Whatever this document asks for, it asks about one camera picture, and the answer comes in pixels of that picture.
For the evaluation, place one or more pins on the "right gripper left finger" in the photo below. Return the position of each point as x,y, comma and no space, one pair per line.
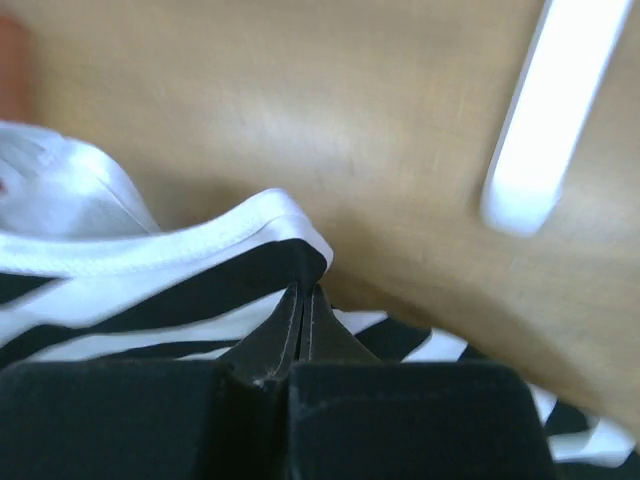
143,418

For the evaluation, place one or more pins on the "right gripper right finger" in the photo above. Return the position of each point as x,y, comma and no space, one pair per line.
352,416

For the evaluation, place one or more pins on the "black white striped tank top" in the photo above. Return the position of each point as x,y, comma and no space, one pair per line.
86,274

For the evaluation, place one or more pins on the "metal clothes rack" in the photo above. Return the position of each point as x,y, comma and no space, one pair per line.
566,61

